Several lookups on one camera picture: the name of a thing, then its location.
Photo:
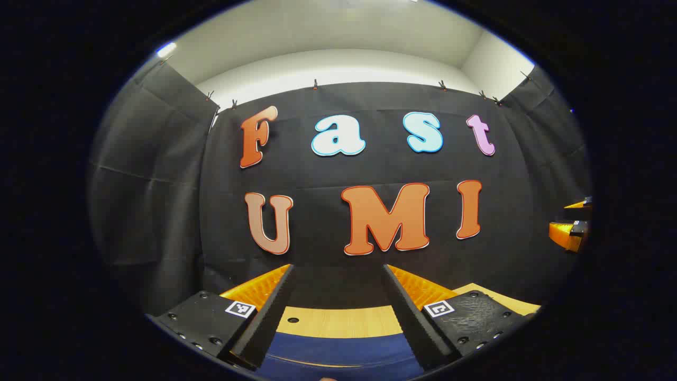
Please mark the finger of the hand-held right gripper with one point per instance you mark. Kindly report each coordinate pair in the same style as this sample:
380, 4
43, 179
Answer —
579, 203
566, 235

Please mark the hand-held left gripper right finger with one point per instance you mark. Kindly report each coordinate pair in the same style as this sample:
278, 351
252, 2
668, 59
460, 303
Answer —
418, 328

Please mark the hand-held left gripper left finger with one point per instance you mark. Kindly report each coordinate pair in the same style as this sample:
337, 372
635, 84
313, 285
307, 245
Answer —
264, 323

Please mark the blue denim jeans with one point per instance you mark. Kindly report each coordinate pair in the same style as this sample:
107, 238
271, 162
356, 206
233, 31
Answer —
338, 350

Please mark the black backdrop cloth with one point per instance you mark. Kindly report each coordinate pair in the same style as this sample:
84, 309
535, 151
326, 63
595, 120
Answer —
317, 169

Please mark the ceiling light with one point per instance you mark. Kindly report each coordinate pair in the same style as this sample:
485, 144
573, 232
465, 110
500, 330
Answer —
166, 49

